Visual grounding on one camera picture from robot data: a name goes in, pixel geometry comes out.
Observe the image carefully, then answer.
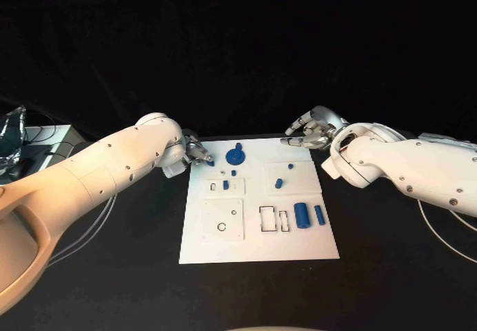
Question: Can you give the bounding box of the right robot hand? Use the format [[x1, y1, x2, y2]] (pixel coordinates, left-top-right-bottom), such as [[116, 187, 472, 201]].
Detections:
[[279, 105, 351, 151]]

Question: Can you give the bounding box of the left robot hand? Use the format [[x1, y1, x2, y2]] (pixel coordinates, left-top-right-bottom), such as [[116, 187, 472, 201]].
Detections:
[[181, 133, 215, 167]]

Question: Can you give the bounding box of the white task board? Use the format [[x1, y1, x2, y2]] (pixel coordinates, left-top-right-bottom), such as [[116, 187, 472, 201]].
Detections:
[[177, 137, 341, 265]]

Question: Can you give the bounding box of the blue gear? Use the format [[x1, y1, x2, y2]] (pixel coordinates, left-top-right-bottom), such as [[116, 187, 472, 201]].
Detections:
[[224, 149, 247, 166]]

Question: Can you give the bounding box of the large blue cylinder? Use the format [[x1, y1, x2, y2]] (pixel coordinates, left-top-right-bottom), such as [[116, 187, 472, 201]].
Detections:
[[292, 202, 312, 230]]

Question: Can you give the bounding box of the silver foil sheet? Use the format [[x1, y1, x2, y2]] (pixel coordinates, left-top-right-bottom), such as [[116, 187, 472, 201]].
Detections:
[[416, 132, 477, 151]]

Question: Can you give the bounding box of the white desk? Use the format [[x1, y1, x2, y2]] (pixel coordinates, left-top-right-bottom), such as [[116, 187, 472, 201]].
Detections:
[[0, 105, 86, 185]]

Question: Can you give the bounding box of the white cable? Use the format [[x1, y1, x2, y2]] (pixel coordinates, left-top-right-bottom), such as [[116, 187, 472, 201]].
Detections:
[[448, 210, 477, 232], [47, 193, 119, 267], [414, 199, 477, 265], [48, 194, 115, 259]]

